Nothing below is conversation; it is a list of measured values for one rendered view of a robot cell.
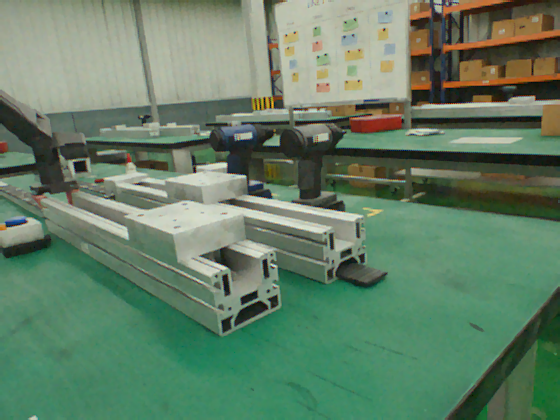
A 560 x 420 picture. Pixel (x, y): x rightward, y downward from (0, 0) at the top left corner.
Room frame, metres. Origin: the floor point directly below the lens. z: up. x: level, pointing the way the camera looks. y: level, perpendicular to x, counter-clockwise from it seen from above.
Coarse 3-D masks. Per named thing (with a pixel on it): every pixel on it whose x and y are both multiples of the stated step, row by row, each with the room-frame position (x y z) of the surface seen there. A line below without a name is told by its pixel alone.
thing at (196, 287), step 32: (64, 224) 0.92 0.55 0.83; (96, 224) 0.76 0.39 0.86; (96, 256) 0.79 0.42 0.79; (128, 256) 0.66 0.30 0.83; (160, 256) 0.57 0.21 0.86; (224, 256) 0.58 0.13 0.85; (256, 256) 0.53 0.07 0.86; (160, 288) 0.59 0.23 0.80; (192, 288) 0.51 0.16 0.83; (224, 288) 0.50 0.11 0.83; (256, 288) 0.52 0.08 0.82; (224, 320) 0.50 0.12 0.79
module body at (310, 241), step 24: (120, 192) 1.18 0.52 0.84; (144, 192) 1.05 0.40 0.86; (264, 216) 0.71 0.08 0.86; (288, 216) 0.77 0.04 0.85; (312, 216) 0.72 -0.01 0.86; (336, 216) 0.68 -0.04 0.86; (360, 216) 0.67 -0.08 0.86; (264, 240) 0.71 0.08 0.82; (288, 240) 0.66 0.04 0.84; (312, 240) 0.63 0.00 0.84; (336, 240) 0.68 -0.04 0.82; (360, 240) 0.66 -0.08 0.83; (288, 264) 0.66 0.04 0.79; (312, 264) 0.62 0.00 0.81; (336, 264) 0.62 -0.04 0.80; (360, 264) 0.66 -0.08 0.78
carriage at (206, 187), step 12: (168, 180) 0.94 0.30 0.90; (180, 180) 0.92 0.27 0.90; (192, 180) 0.91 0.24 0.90; (204, 180) 0.89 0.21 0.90; (216, 180) 0.88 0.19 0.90; (228, 180) 0.88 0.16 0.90; (240, 180) 0.90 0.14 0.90; (168, 192) 0.94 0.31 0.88; (180, 192) 0.90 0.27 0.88; (192, 192) 0.86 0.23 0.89; (204, 192) 0.84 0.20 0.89; (216, 192) 0.85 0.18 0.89; (228, 192) 0.87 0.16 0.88; (240, 192) 0.89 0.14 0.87; (228, 204) 0.89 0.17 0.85
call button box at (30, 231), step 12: (12, 228) 0.88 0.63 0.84; (24, 228) 0.89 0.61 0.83; (36, 228) 0.90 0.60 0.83; (0, 240) 0.86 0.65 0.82; (12, 240) 0.87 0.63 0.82; (24, 240) 0.88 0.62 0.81; (36, 240) 0.90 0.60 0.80; (48, 240) 0.94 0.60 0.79; (12, 252) 0.87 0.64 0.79; (24, 252) 0.88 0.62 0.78
